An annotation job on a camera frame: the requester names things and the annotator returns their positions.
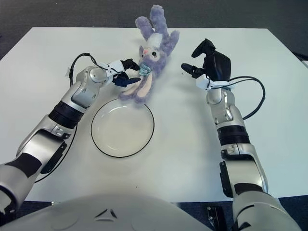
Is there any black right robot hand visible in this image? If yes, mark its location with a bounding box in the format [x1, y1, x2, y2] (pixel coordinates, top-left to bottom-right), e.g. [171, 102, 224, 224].
[180, 38, 232, 82]

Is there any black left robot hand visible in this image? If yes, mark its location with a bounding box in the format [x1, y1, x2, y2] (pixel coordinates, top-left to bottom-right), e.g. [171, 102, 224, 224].
[113, 58, 142, 88]

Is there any purple plush bunny doll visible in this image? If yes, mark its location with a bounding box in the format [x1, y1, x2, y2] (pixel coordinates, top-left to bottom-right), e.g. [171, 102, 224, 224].
[118, 5, 180, 103]

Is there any white plate with black rim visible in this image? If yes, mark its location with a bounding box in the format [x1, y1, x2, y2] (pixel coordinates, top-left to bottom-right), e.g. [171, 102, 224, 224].
[90, 98, 155, 158]

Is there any grey robot torso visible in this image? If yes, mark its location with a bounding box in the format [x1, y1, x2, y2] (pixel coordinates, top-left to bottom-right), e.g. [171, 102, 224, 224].
[0, 192, 212, 231]

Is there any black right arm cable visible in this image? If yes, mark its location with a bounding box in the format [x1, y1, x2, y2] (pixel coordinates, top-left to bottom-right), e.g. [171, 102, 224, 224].
[215, 76, 266, 120]

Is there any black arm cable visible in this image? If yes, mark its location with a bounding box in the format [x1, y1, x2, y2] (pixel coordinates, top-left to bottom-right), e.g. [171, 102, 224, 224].
[215, 76, 266, 120]
[33, 52, 108, 183]

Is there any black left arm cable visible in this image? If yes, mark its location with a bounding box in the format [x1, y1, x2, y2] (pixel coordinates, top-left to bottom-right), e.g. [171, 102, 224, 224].
[33, 52, 108, 183]

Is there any black metal bracket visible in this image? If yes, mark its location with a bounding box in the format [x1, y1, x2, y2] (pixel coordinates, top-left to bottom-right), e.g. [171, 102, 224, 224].
[206, 205, 226, 228]

